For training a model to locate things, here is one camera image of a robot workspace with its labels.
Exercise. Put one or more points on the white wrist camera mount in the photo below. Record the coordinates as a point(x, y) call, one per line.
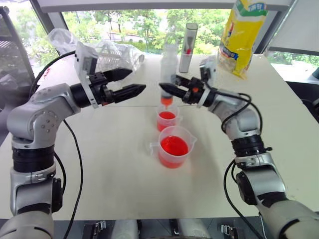
point(208, 69)
point(86, 64)

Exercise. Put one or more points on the dark chair back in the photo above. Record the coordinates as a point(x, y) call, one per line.
point(15, 57)

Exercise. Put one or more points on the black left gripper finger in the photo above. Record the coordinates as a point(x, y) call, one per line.
point(119, 74)
point(128, 92)

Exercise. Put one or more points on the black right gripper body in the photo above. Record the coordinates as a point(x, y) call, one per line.
point(194, 92)

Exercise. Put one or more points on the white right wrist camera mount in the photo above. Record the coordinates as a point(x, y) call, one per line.
point(208, 69)

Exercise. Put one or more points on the small clear measuring cup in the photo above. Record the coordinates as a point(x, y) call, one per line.
point(166, 117)

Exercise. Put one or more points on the large clear measuring cup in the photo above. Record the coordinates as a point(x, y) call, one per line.
point(173, 147)

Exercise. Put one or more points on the yellow snack bag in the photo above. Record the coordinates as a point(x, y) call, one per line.
point(239, 37)

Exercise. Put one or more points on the clear plastic syringe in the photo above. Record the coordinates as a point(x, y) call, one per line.
point(167, 72)

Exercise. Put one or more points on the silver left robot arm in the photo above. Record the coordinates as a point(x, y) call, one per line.
point(37, 117)

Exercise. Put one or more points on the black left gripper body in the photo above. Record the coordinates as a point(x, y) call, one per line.
point(99, 89)

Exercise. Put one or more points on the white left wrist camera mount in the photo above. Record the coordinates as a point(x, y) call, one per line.
point(86, 64)

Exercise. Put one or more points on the silver robot leg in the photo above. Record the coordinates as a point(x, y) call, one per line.
point(194, 229)
point(125, 230)

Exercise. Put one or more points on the clear plastic bag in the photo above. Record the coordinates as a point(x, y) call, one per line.
point(62, 38)

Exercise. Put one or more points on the white plastic basket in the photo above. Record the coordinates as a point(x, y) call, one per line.
point(114, 53)

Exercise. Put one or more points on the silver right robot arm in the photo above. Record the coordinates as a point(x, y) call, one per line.
point(249, 124)

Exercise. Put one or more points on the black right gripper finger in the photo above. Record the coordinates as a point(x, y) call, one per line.
point(174, 91)
point(183, 81)

